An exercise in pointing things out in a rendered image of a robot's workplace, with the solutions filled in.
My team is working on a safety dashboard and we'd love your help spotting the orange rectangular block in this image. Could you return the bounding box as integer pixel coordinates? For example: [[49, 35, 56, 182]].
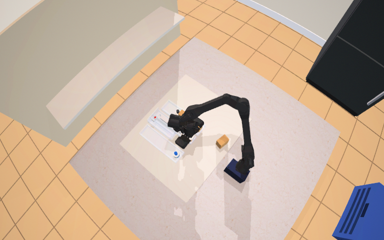
[[216, 134, 229, 149]]

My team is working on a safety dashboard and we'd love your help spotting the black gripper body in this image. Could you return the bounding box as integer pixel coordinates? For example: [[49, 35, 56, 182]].
[[175, 117, 204, 149]]

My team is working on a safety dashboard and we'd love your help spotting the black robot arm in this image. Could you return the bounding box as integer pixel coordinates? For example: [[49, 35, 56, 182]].
[[167, 93, 255, 175]]

